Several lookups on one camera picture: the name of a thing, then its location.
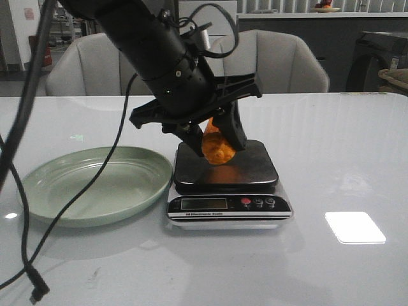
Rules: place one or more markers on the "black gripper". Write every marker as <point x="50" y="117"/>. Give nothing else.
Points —
<point x="222" y="107"/>

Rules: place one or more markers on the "orange corn cob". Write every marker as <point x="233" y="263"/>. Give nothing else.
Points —
<point x="215" y="147"/>

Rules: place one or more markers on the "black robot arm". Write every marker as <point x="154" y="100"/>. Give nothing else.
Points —
<point x="174" y="67"/>

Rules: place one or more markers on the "digital kitchen scale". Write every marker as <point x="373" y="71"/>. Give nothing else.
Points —
<point x="244" y="193"/>

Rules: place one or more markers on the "green round plate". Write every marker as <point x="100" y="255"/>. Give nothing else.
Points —
<point x="91" y="189"/>

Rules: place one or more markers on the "grey right chair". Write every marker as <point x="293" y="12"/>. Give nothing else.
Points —
<point x="284" y="63"/>

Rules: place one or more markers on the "grey chair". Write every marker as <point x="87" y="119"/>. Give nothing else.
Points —
<point x="90" y="66"/>
<point x="284" y="63"/>

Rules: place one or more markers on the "grey left chair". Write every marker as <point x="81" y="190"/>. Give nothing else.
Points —
<point x="90" y="66"/>

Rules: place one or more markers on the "dark grey counter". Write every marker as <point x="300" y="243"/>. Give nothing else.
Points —
<point x="331" y="36"/>

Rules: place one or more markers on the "fruit plate on counter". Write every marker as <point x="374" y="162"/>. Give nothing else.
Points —
<point x="325" y="6"/>

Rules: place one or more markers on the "red trash bin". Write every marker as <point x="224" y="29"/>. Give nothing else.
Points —
<point x="47" y="59"/>

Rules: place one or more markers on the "dark appliance at right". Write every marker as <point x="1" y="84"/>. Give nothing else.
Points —
<point x="374" y="51"/>

